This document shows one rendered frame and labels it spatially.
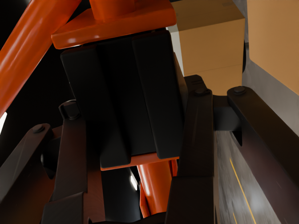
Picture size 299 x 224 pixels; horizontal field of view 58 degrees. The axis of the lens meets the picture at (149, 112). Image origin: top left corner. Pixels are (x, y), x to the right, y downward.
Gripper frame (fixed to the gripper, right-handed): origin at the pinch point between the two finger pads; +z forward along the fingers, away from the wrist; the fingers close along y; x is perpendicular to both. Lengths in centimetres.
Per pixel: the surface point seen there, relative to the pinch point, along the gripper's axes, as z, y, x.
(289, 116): 204, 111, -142
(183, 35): 129, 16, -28
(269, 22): 10.7, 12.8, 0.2
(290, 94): 206, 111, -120
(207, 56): 133, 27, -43
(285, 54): 7.0, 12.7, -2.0
